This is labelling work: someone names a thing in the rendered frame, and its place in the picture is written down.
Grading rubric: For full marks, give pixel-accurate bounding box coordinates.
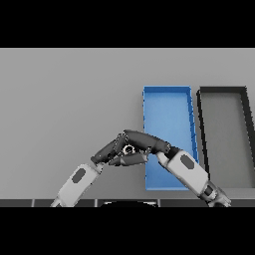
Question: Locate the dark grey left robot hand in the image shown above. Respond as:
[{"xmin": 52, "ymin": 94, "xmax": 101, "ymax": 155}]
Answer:
[{"xmin": 90, "ymin": 131, "xmax": 129, "ymax": 166}]

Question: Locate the blue bin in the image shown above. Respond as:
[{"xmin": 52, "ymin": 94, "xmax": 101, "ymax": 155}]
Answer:
[{"xmin": 142, "ymin": 85, "xmax": 200, "ymax": 192}]

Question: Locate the dark grey bin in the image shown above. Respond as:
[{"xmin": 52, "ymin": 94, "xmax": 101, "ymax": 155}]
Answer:
[{"xmin": 195, "ymin": 86, "xmax": 255, "ymax": 189}]

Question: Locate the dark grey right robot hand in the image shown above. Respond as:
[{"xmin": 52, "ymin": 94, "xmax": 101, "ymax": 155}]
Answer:
[{"xmin": 108, "ymin": 128, "xmax": 181, "ymax": 167}]

